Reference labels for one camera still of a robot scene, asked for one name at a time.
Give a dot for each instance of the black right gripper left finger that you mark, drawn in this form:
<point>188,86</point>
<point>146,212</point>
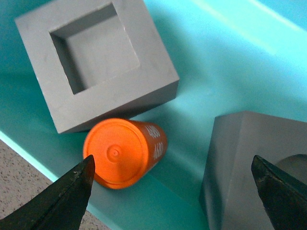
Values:
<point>61,206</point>

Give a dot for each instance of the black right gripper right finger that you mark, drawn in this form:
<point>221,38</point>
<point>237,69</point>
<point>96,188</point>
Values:
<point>284,197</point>

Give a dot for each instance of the gray block with round hole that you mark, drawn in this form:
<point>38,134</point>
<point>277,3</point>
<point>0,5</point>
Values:
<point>229,196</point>

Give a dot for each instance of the orange cylinder part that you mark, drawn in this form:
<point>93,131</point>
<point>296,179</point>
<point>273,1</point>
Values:
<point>124,150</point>

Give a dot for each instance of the gray block with square recess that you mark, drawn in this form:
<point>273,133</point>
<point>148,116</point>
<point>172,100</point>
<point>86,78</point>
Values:
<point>96,59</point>

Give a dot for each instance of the blue plastic box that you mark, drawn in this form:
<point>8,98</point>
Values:
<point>230,55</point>

